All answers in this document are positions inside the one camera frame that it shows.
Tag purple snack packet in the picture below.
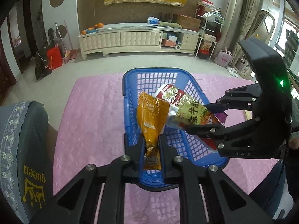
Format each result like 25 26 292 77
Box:
215 112 228 124

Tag blue plastic basket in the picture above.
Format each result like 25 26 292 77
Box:
122 67 230 192

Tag red green snack bag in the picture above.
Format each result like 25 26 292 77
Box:
154 83 222 154

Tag orange snack packet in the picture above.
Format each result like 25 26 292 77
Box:
136 92 170 170

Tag white slippers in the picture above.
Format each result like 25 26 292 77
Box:
226 66 238 78

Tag pink white shopping bag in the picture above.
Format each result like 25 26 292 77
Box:
213 47 233 67

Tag grey queen pillow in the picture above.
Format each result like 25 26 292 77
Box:
1 101 53 223

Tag pink quilted table cover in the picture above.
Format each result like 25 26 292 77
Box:
53 73 278 223

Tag white metal shelf rack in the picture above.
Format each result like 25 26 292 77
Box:
195 0 224 59

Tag cardboard box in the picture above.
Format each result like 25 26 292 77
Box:
176 14 201 31

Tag standing air conditioner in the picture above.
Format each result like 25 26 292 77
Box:
212 0 243 58

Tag patterned curtain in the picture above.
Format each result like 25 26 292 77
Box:
230 0 261 65

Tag green folded cloth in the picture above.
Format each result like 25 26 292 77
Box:
159 21 182 29

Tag blue tissue pack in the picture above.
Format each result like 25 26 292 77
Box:
147 17 159 25

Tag cream tv cabinet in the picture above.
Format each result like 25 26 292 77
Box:
78 23 200 59

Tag black bag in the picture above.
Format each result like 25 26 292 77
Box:
34 45 52 81

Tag oranges on cabinet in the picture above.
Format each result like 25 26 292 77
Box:
81 23 104 35

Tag broom and dustpan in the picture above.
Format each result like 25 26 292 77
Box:
55 21 78 64

